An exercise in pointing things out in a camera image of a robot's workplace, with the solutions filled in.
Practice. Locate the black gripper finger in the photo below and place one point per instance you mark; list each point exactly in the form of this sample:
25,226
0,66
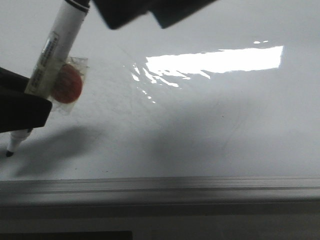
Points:
18,110

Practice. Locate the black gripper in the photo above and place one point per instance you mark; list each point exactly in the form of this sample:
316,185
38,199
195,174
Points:
118,13

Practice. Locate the red round magnet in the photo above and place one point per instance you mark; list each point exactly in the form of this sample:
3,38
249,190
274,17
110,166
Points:
69,84

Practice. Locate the white black whiteboard marker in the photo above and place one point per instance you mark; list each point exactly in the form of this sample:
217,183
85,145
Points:
54,54

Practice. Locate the white whiteboard with aluminium frame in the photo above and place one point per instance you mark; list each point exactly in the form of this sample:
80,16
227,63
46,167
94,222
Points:
217,113

